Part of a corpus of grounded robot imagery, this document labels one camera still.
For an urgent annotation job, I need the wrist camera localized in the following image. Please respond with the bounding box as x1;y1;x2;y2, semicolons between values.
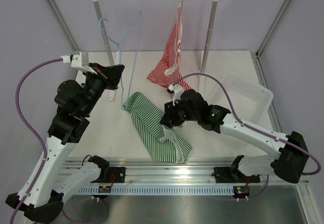
167;84;184;106
61;51;97;74

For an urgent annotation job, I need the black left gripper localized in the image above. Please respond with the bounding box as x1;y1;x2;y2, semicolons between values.
82;62;126;116

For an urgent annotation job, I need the clear plastic basket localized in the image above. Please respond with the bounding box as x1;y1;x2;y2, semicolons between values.
202;73;274;146

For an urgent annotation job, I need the white clothes rack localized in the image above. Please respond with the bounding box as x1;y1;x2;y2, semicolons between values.
87;0;223;102

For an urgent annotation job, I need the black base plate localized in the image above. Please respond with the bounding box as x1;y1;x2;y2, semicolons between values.
212;167;260;184
97;167;126;184

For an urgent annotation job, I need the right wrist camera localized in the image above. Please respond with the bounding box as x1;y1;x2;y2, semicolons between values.
167;84;184;106

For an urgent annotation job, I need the white slotted cable duct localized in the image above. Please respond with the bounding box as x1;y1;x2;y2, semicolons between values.
76;185;234;196

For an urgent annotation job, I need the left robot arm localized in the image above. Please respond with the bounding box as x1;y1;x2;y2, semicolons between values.
6;63;125;223

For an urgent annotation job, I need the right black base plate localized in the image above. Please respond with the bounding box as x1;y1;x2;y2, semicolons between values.
212;167;260;184

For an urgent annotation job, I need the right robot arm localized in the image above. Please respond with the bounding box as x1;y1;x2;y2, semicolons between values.
160;85;309;184

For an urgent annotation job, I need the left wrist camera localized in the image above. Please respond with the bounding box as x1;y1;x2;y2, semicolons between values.
61;51;97;74

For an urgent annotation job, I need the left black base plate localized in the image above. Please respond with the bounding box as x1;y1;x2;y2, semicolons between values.
97;167;126;184

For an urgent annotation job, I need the blue wire hanger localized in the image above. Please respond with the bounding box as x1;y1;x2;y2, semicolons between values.
98;11;144;111

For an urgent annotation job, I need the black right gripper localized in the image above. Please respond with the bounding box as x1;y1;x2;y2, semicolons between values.
160;97;200;128

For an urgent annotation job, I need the red wire hanger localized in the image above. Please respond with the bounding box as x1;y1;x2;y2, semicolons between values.
178;0;184;17

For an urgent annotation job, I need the green striped tank top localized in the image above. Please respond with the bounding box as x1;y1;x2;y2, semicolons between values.
123;92;192;164

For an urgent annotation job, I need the aluminium mounting rail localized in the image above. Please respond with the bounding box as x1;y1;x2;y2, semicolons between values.
58;158;311;186

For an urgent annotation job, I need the red striped tank top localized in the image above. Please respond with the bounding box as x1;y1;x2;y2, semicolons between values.
147;4;182;88

